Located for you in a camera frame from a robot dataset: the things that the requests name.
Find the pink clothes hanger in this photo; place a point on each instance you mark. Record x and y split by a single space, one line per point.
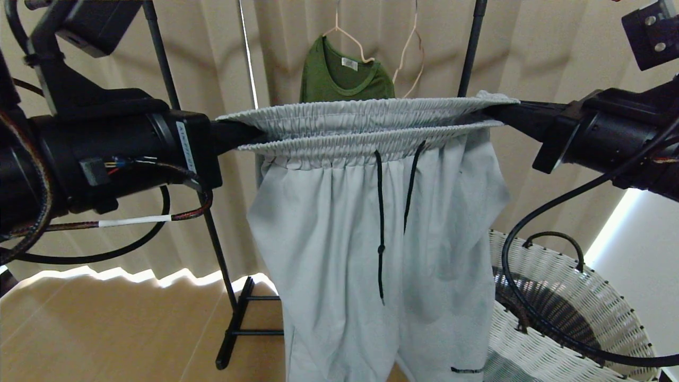
408 42
350 40

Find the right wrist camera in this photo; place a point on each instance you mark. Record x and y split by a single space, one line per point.
650 34

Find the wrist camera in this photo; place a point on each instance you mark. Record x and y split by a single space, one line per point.
79 53
650 34

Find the black clothes rack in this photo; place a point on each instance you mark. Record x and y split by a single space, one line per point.
159 48

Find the pale grey printed garment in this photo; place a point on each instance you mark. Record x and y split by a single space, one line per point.
339 254

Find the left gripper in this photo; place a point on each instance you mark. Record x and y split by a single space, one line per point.
116 154

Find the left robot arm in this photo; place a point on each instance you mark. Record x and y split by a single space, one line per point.
16 175

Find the green long-sleeved shirt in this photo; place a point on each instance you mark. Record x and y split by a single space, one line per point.
339 79

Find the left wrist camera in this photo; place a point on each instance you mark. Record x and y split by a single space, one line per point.
79 53

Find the white laundry basket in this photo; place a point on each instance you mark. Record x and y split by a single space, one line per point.
594 318

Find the beige curtain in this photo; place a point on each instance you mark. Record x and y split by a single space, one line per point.
557 42

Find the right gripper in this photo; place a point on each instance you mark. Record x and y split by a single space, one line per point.
604 132

